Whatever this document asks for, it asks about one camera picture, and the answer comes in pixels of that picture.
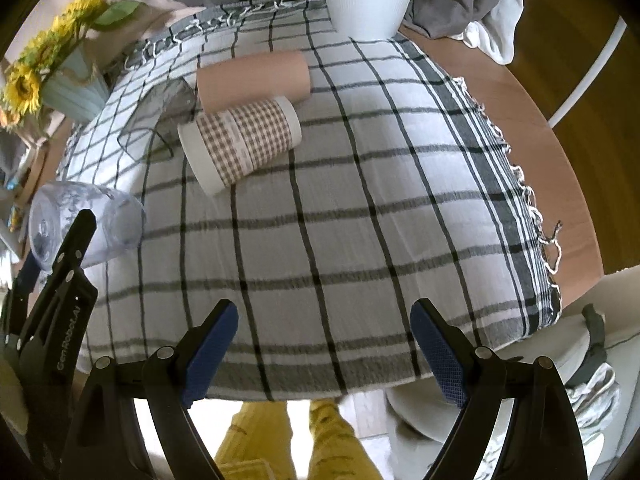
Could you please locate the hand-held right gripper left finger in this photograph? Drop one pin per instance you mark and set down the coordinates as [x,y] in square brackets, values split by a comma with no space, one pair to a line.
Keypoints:
[212,350]

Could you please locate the person's yellow trousers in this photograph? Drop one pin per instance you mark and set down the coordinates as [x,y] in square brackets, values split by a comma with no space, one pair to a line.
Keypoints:
[300,440]

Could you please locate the grey white crumpled cloth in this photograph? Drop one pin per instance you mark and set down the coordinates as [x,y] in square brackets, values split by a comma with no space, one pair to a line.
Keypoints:
[597,405]

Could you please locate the clear plastic cup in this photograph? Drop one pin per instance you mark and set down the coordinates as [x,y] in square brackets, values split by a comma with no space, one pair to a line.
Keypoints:
[100,220]

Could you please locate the white metal tube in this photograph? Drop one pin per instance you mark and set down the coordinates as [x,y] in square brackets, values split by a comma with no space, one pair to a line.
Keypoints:
[590,67]

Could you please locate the white round stool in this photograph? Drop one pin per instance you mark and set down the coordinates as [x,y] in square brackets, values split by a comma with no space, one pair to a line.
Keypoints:
[500,410]

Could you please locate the light blue ribbed vase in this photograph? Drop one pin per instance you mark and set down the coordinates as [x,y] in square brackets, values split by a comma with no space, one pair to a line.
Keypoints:
[75,92]

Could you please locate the grey transparent cup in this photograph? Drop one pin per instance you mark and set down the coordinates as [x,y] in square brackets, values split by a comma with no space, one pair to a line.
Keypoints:
[152,117]

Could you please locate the grey checkered tablecloth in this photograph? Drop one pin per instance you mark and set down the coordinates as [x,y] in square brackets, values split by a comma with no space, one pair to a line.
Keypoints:
[320,240]

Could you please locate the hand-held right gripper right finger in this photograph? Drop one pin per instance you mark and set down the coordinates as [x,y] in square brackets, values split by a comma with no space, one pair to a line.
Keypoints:
[440,352]

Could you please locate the sunflower bouquet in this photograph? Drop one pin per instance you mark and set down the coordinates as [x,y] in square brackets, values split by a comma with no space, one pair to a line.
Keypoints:
[47,55]

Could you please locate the brown checkered paper cup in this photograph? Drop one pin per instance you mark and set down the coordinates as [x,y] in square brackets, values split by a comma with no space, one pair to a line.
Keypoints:
[242,137]

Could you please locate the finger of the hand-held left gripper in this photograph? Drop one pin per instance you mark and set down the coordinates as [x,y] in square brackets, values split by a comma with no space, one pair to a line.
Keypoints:
[27,275]
[75,247]

